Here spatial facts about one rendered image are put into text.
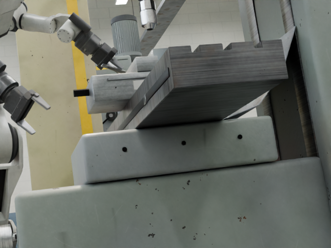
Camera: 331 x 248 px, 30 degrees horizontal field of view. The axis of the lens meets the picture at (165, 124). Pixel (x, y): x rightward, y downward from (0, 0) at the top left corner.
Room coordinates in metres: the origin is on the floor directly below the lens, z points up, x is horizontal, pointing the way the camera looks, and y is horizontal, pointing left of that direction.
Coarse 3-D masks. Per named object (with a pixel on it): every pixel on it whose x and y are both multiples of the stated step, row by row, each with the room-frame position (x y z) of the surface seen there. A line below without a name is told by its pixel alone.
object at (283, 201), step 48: (48, 192) 1.45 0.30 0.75; (96, 192) 1.47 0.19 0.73; (144, 192) 1.50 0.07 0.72; (192, 192) 1.53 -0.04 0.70; (240, 192) 1.56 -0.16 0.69; (288, 192) 1.59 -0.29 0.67; (48, 240) 1.44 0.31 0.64; (96, 240) 1.47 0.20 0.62; (144, 240) 1.50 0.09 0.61; (192, 240) 1.53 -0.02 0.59; (240, 240) 1.56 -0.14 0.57; (288, 240) 1.59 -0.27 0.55
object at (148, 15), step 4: (140, 4) 1.67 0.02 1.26; (144, 4) 1.66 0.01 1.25; (148, 4) 1.66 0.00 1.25; (152, 4) 1.67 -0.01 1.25; (140, 8) 1.67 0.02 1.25; (144, 8) 1.66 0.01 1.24; (148, 8) 1.66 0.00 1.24; (152, 8) 1.67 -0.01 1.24; (140, 12) 1.67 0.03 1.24; (144, 12) 1.66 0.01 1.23; (148, 12) 1.66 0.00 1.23; (152, 12) 1.66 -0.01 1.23; (140, 16) 1.68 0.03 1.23; (144, 16) 1.66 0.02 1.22; (148, 16) 1.66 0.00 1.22; (152, 16) 1.66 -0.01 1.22; (156, 16) 1.68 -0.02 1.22; (144, 20) 1.66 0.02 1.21; (148, 20) 1.66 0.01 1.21; (152, 20) 1.66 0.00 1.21; (156, 20) 1.67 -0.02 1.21; (144, 24) 1.67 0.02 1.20; (156, 24) 1.68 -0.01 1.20
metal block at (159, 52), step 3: (159, 48) 1.59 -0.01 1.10; (162, 48) 1.59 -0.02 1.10; (165, 48) 1.60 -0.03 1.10; (153, 51) 1.59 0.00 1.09; (156, 51) 1.59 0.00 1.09; (159, 51) 1.59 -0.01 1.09; (162, 51) 1.59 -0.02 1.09; (150, 54) 1.61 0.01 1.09; (153, 54) 1.59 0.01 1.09; (156, 54) 1.59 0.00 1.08; (159, 54) 1.59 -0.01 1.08; (162, 54) 1.59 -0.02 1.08; (159, 57) 1.59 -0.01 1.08
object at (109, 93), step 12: (132, 72) 1.53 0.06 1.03; (144, 72) 1.53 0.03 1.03; (96, 84) 1.50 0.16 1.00; (108, 84) 1.51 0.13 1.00; (120, 84) 1.52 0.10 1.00; (132, 84) 1.53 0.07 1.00; (96, 96) 1.50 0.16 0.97; (108, 96) 1.51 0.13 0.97; (120, 96) 1.51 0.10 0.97; (96, 108) 1.57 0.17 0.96; (108, 108) 1.60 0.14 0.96; (120, 108) 1.62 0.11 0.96
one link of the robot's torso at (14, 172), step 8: (16, 128) 2.10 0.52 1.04; (16, 160) 2.12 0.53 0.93; (0, 168) 2.07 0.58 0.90; (8, 168) 2.08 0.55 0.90; (16, 168) 2.10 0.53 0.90; (0, 176) 2.11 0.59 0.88; (8, 176) 2.09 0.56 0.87; (16, 176) 2.11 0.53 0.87; (0, 184) 2.13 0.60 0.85; (8, 184) 2.10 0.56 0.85; (16, 184) 2.11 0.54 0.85; (0, 192) 2.14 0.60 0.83; (8, 192) 2.11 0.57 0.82; (0, 200) 2.16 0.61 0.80; (8, 200) 2.12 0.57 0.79; (0, 208) 2.18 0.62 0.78; (8, 208) 2.13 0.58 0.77; (0, 216) 2.16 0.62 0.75; (8, 216) 2.15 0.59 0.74; (0, 224) 2.15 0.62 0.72
